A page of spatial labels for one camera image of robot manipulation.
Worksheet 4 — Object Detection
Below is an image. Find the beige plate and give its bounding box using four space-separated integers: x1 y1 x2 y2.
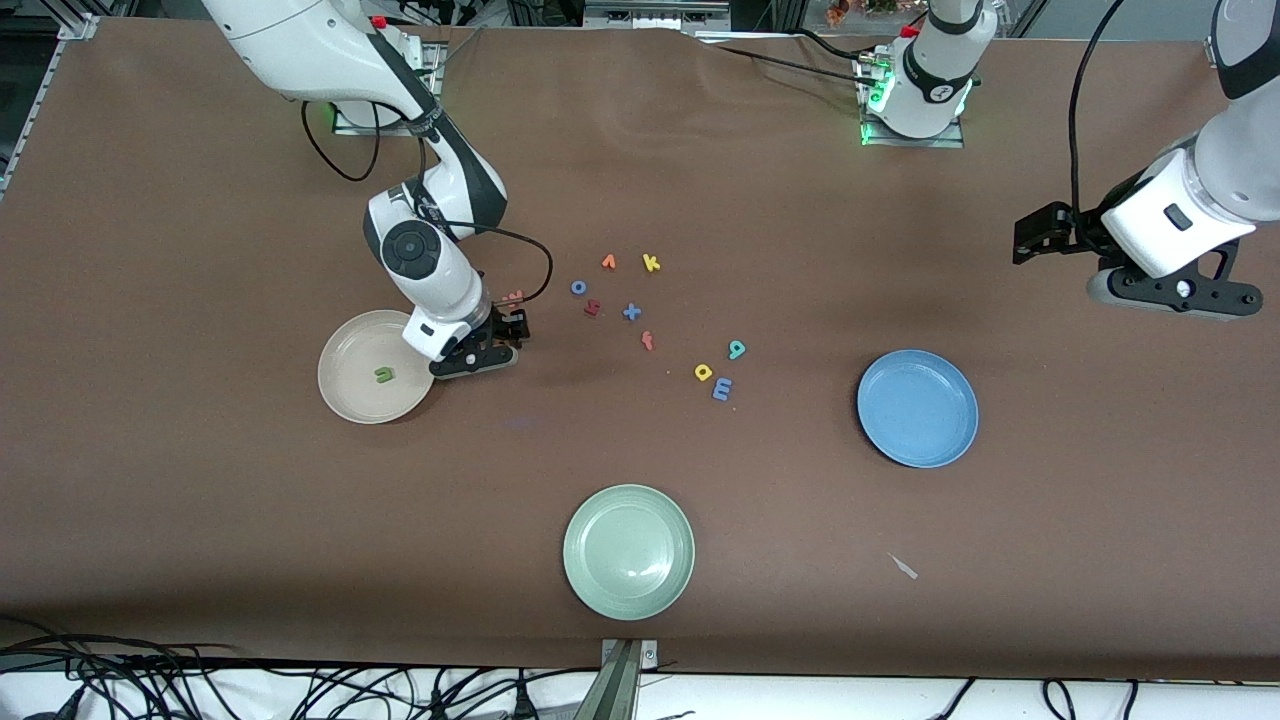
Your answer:
317 309 439 425

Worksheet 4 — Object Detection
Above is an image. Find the brown table cover mat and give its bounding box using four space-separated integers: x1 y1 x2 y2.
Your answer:
0 15 1280 683

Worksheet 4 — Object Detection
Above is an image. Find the blue plate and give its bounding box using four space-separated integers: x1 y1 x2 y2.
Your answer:
856 349 980 469

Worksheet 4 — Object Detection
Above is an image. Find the pale green plate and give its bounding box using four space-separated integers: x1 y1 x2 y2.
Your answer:
562 484 696 622

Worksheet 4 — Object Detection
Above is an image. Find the orange-brown dried decoration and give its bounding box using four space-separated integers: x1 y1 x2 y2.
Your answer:
825 0 901 27

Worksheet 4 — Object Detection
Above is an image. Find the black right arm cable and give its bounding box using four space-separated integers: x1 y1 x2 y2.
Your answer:
302 100 554 303

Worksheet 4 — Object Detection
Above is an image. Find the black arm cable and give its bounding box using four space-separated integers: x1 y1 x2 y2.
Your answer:
302 100 554 303
1068 0 1131 236

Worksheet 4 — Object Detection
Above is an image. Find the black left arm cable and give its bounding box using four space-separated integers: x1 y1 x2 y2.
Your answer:
1068 0 1131 236

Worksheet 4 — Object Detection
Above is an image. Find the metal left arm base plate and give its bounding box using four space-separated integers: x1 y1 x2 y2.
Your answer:
858 55 967 149

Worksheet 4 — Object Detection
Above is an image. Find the black base power cable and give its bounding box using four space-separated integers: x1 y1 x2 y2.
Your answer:
700 30 876 91

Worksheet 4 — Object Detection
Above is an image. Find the grey metal frame block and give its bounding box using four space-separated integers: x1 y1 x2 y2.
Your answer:
583 0 732 32

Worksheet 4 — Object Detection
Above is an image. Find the aluminium frame post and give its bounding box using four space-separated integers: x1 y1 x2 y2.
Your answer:
575 638 660 720

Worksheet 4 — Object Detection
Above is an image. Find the black cable tangle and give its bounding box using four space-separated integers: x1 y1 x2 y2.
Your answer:
0 615 601 720

